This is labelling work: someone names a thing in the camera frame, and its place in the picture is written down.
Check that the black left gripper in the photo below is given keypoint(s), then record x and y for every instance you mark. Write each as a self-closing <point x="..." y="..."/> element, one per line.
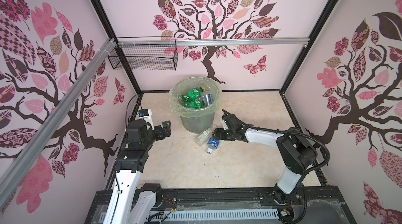
<point x="162" y="135"/>

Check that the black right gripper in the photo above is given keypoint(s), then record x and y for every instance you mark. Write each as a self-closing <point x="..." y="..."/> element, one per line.
<point x="220" y="131"/>

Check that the Pocari Sweat clear bottle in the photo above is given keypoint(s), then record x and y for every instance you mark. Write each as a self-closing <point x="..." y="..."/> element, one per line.
<point x="212" y="144"/>

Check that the clear bottle green white label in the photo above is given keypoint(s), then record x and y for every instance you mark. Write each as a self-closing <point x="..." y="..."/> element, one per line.
<point x="204" y="136"/>

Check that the clear bottle blue text label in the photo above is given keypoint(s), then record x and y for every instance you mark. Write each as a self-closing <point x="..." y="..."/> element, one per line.
<point x="207" y="97"/>

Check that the green bottle yellow cap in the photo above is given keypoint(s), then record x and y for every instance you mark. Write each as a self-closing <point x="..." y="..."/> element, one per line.
<point x="192" y="94"/>

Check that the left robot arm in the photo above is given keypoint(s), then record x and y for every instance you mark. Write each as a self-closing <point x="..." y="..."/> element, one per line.
<point x="128" y="172"/>

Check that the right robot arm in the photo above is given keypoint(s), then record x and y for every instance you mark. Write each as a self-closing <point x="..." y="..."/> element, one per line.
<point x="297" y="152"/>

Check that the grey mesh waste bin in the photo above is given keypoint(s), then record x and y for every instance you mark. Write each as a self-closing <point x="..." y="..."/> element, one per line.
<point x="198" y="122"/>

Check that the green plastic bin liner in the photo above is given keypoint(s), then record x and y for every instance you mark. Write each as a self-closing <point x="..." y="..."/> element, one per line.
<point x="196" y="111"/>

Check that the black wire wall basket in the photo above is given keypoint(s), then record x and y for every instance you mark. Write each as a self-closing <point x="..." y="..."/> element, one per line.
<point x="145" y="53"/>

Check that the white slotted cable duct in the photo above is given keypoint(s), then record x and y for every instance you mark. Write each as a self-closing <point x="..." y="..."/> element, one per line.
<point x="213" y="215"/>

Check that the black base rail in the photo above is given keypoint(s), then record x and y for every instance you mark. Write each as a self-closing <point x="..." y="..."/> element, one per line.
<point x="307" y="205"/>

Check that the aluminium rail back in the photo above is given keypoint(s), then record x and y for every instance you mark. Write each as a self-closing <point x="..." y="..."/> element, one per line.
<point x="216" y="42"/>

